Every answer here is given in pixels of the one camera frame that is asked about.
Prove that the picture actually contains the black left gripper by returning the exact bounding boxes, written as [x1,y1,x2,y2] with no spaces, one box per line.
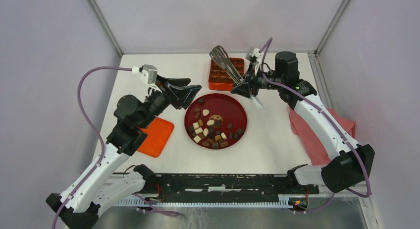
[139,74,203,128]

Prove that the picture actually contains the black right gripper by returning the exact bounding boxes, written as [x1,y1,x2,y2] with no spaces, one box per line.
[230,62,284,99]

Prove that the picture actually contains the metal tongs with white handle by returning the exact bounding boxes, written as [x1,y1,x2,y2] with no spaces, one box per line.
[209,46,264,110]

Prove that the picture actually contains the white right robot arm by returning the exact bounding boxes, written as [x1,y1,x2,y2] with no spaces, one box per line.
[226,51,375,198]

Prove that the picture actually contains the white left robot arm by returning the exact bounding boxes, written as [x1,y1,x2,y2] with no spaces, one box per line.
[46,76,202,229]

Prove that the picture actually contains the orange chocolate box with dividers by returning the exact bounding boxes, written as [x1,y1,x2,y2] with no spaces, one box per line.
[208,57,245,92]

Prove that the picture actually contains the white heart chocolate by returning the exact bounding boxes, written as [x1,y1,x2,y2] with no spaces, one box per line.
[202,109,210,116]

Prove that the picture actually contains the white oval chocolate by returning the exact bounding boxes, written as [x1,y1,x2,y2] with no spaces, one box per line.
[207,119,215,126]

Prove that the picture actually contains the round red lacquer tray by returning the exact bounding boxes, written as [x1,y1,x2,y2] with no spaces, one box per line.
[184,93,248,150]

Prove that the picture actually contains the orange box lid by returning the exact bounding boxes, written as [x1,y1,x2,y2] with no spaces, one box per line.
[137,117,174,158]

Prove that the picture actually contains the pink cloth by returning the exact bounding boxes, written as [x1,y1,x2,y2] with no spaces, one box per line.
[288,108,356,166]

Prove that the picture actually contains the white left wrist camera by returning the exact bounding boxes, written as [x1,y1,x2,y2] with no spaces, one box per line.
[131,64,159,91]

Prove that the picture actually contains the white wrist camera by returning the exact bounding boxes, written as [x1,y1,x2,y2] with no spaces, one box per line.
[131,64,159,91]
[245,48,264,71]

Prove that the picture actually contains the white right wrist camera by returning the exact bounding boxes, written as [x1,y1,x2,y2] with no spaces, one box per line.
[245,48,264,71]

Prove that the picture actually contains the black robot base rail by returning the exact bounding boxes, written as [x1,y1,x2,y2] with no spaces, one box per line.
[133,165,319,203]

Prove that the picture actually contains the white cable duct strip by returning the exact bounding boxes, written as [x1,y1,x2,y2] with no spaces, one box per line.
[115,196,293,209]

